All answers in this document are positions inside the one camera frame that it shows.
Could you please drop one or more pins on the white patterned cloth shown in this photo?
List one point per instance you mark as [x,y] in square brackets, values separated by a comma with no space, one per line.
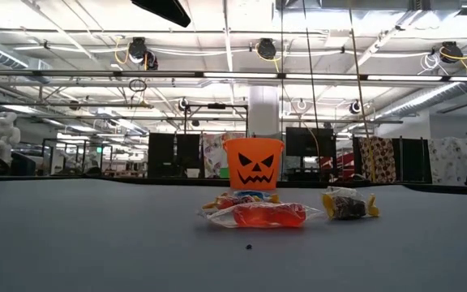
[452,162]

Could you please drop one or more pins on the black metal workstation frame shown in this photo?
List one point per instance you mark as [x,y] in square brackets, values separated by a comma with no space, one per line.
[75,139]

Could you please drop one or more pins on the blue wrapped candy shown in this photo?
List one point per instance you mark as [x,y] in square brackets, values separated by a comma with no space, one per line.
[249,194]

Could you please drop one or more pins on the gray horizontal pipe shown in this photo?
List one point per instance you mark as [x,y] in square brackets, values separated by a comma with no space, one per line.
[55,104]

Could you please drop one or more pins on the red candy clear wrapper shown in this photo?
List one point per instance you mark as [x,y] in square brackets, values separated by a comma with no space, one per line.
[268,215]

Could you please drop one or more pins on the brown patterned cloth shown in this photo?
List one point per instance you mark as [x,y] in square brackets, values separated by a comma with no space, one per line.
[377,160]

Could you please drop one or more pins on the red background equipment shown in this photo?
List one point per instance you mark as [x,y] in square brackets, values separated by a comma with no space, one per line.
[339,162]

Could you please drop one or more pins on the small green box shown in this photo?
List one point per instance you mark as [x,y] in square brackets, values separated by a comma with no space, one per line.
[224,172]

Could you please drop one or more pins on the white cup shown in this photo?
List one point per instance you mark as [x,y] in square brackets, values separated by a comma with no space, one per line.
[193,173]

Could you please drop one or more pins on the black gantry frame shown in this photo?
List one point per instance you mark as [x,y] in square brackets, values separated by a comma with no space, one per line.
[216,106]

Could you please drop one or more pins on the floral white cloth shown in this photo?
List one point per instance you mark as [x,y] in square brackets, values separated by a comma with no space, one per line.
[213,148]

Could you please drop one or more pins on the orange jack-o-lantern bucket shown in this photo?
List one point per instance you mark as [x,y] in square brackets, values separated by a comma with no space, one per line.
[254,162]

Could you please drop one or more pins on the black partition panel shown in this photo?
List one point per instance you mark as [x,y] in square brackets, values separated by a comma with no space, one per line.
[414,160]
[161,156]
[188,152]

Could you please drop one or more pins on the white building column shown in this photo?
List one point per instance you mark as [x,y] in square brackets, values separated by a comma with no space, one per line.
[264,109]

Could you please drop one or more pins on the red Jolly Rancher candy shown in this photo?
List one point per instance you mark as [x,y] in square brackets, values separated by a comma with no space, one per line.
[227,201]

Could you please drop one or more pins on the black monitor screen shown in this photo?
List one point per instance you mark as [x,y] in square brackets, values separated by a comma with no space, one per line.
[310,142]

